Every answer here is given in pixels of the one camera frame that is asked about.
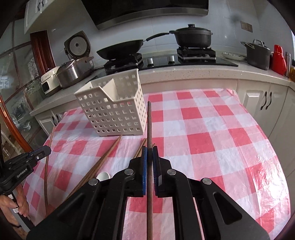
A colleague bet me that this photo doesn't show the white upper cabinet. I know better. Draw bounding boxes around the white upper cabinet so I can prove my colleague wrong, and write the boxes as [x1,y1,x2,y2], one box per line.
[24,0,81,34]

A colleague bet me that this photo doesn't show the white ceramic spoon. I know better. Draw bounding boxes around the white ceramic spoon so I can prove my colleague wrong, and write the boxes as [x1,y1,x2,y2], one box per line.
[96,172,110,181]

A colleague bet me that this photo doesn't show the red white checkered tablecloth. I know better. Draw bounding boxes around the red white checkered tablecloth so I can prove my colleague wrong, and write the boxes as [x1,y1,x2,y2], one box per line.
[23,89,291,239]

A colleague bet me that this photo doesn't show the red thermos jug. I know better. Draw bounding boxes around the red thermos jug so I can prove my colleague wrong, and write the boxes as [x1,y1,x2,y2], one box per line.
[271,44,287,75]

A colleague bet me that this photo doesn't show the wall power socket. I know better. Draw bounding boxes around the wall power socket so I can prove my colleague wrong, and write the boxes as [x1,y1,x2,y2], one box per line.
[240,21,253,32]

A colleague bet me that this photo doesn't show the silver open rice cooker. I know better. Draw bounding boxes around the silver open rice cooker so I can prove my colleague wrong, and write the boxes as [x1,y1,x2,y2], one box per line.
[56,30,94,88]

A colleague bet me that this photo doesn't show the black wok with handle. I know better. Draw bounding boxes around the black wok with handle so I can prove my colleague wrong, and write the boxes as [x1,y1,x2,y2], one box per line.
[96,32,169,61]

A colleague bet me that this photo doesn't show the black glass gas stove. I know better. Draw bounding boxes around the black glass gas stove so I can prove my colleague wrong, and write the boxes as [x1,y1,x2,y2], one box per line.
[96,47,238,75]

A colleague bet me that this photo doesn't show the white small kitchen appliance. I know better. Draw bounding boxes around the white small kitchen appliance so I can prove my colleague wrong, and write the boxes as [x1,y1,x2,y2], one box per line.
[41,66,62,97]

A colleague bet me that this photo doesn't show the left hand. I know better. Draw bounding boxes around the left hand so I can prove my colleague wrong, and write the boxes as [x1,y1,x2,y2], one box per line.
[1,184,29,227]

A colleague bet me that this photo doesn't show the steel thermos bottle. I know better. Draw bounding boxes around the steel thermos bottle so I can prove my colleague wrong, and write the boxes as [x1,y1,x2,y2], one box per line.
[285,52,291,77]

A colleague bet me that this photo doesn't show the red framed glass door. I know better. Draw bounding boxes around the red framed glass door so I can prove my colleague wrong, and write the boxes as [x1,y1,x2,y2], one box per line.
[1,23,48,159]

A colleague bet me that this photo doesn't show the black range hood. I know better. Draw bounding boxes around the black range hood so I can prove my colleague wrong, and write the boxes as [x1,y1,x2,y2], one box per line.
[82,0,209,30]

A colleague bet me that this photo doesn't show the white perforated plastic basket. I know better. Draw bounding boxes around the white perforated plastic basket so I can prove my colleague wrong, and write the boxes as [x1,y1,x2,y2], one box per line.
[74,68,147,136]

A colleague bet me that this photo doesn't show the grey lidded stock pot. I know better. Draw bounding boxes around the grey lidded stock pot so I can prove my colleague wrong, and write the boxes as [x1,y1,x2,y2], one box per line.
[240,39,271,71]

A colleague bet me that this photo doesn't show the black lidded casserole pot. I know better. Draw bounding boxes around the black lidded casserole pot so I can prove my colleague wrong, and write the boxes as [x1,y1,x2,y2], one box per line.
[169,24,213,48]

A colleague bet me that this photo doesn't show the white base cabinets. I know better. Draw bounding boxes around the white base cabinets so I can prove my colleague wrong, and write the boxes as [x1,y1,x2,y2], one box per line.
[31,78,294,176]

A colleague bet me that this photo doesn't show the small plate on counter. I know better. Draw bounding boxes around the small plate on counter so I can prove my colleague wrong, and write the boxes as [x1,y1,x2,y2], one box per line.
[221,52,246,61]

